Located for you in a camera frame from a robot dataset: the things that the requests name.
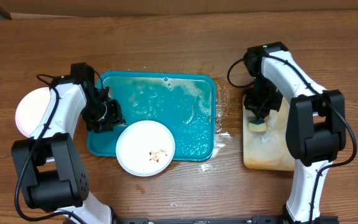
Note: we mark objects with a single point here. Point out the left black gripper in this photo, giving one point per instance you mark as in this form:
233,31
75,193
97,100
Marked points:
114,117

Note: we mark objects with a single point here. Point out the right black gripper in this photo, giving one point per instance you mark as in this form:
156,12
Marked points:
260,111

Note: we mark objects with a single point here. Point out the green yellow sponge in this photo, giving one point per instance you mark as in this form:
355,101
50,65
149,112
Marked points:
258,125

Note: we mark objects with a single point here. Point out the white plate front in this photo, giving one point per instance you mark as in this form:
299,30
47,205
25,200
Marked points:
145,148

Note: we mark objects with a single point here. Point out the white plate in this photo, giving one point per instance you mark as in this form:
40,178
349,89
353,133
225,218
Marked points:
31,109
145,148

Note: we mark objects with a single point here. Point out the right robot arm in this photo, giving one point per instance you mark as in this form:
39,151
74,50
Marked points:
315,132

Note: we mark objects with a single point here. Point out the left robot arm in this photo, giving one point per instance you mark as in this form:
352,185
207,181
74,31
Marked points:
52,179

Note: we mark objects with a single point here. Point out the black tray with soapy water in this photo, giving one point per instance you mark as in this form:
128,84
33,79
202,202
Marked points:
267,150

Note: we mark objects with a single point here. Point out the teal plastic tray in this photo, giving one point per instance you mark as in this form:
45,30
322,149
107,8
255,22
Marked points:
185,104

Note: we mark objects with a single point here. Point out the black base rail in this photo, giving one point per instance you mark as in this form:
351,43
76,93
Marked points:
258,219

